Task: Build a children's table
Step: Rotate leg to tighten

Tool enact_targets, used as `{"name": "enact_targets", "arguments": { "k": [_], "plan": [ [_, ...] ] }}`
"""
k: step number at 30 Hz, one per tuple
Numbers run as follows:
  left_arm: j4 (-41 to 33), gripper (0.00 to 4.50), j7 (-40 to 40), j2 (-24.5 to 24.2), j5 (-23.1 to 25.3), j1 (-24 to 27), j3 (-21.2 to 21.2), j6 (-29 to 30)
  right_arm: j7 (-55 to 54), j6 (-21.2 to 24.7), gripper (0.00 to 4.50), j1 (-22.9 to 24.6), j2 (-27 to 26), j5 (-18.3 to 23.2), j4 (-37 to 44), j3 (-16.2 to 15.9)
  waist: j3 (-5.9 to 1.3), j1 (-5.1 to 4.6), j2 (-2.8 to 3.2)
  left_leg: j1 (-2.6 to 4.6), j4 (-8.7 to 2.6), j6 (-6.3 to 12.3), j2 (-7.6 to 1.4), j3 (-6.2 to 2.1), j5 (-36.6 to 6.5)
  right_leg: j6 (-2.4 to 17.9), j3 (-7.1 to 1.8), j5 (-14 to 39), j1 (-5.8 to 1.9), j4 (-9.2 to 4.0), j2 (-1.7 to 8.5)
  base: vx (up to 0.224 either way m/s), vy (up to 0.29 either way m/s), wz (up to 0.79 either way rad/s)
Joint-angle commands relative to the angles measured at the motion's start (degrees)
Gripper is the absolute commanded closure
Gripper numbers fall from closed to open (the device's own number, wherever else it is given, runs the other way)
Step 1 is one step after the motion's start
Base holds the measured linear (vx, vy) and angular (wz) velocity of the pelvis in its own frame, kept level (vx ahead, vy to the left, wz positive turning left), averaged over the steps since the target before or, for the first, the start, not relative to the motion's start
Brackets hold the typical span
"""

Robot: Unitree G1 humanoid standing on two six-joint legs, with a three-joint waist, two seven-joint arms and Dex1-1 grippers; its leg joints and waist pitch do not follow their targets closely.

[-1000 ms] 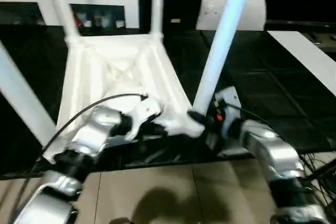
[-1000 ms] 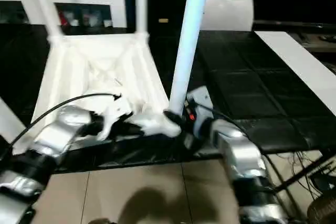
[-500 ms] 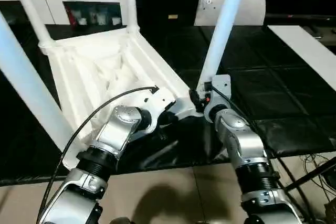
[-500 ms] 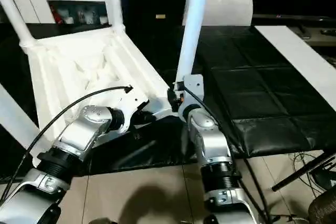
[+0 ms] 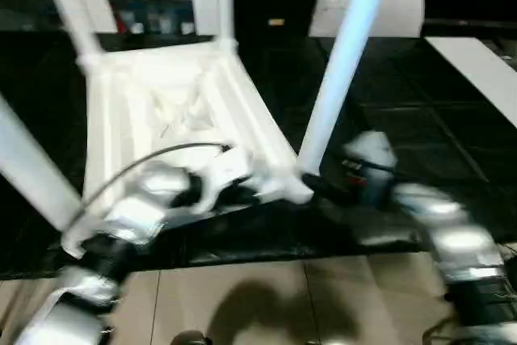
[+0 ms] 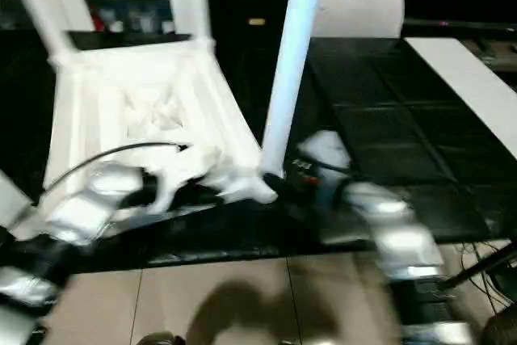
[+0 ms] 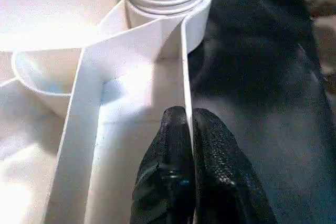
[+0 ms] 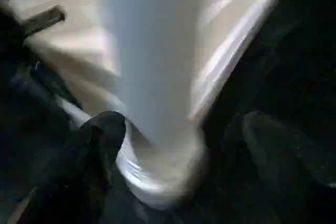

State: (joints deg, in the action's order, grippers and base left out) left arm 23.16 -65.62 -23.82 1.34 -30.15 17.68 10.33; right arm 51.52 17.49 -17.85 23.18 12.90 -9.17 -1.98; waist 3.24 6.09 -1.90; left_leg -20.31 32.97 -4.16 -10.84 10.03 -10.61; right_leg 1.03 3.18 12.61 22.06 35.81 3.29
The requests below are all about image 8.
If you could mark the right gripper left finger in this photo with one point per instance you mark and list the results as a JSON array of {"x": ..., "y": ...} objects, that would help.
[{"x": 78, "y": 171}]

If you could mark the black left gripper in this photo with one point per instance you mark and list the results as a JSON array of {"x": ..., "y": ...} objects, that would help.
[{"x": 15, "y": 37}]

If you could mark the white plastic table leg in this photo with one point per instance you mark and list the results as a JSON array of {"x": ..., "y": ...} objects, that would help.
[{"x": 155, "y": 64}]

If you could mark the white plastic table top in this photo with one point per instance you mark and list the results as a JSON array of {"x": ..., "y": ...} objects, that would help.
[{"x": 65, "y": 37}]

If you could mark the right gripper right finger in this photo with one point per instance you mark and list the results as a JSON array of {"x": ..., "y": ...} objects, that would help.
[{"x": 294, "y": 176}]

